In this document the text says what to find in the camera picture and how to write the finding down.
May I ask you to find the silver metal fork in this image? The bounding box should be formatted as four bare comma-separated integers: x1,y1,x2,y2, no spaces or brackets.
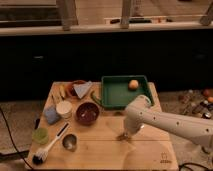
116,133,130,141

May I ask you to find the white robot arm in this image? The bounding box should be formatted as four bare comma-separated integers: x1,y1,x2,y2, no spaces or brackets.
124,95,213,151

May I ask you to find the small metal cup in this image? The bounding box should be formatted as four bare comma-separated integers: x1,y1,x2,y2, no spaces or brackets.
62,134,77,152

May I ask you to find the green plastic tray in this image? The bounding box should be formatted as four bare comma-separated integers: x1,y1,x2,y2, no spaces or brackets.
101,75,154,110

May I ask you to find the green chili pepper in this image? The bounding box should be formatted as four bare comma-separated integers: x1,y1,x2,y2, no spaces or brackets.
90,91,102,106

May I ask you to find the grey triangular cloth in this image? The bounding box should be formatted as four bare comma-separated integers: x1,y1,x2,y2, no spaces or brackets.
73,81,92,99

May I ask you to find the yellow round fruit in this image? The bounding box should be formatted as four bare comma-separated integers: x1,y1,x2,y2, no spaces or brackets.
128,80,139,90

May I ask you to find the dark red bowl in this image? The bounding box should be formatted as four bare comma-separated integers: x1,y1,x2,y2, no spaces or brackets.
75,102,99,126

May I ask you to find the yellow banana piece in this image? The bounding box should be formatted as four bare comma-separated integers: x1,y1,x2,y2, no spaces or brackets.
59,85,66,99

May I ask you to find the white lidded round container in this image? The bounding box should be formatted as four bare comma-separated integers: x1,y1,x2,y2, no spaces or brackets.
56,100,72,119

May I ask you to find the wooden spoon piece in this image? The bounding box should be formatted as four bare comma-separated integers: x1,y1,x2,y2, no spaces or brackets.
51,94,62,104

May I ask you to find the green round scrubber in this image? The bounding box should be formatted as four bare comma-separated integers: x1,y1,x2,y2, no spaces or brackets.
32,128,49,144

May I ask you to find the spice bottles cluster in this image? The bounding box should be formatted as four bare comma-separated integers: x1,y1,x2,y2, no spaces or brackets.
178,90,213,119

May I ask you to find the black cable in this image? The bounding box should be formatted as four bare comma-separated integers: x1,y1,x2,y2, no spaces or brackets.
0,109,34,171

